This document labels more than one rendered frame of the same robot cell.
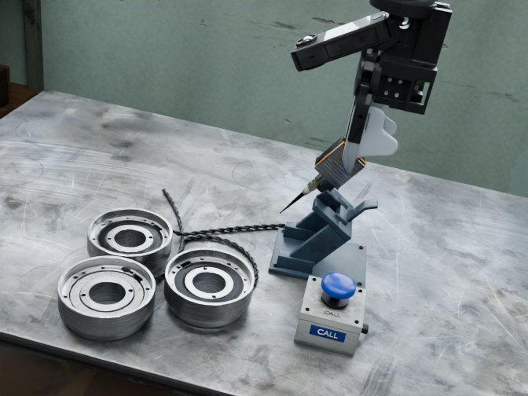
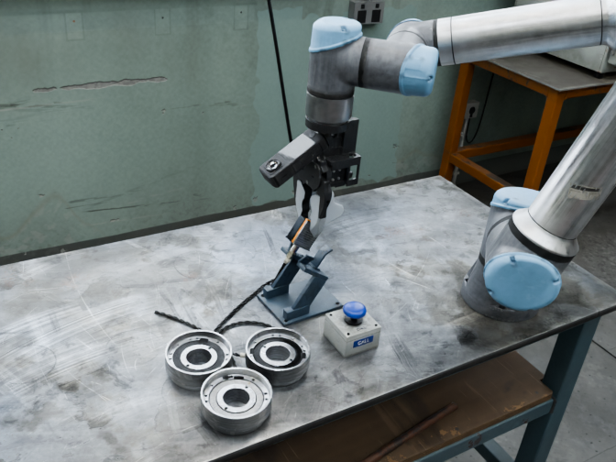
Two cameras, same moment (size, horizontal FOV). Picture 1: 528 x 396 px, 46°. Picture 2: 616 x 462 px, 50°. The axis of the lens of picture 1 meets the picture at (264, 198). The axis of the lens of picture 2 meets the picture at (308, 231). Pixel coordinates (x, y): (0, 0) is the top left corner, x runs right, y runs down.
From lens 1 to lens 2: 60 cm
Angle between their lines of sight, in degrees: 34
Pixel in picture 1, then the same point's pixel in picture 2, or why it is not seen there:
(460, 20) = (170, 53)
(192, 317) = (291, 379)
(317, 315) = (356, 334)
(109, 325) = (264, 413)
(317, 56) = (288, 173)
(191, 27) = not seen: outside the picture
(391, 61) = (335, 160)
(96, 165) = (82, 322)
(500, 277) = (390, 256)
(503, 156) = (239, 152)
